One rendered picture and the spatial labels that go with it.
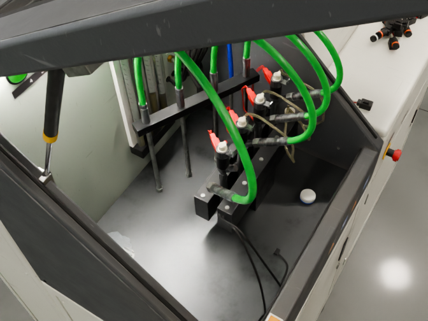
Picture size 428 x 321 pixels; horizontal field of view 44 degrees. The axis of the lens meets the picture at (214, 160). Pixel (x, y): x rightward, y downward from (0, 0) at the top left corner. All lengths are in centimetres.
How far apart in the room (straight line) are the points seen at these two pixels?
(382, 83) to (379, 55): 11
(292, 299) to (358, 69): 68
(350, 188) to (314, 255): 20
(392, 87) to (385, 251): 100
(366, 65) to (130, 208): 74
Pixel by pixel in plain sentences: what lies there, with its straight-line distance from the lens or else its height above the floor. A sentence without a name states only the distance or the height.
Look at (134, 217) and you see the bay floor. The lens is 138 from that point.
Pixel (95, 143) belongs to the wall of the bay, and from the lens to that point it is 122.
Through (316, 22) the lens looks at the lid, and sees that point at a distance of 28.
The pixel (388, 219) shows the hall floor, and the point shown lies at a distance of 242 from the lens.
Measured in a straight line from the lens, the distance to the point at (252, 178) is 84.
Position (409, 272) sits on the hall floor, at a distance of 231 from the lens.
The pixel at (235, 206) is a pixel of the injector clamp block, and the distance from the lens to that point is 119.
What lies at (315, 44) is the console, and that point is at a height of 109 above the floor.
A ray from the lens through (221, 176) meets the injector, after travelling 116.
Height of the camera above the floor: 198
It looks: 52 degrees down
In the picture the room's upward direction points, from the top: 3 degrees counter-clockwise
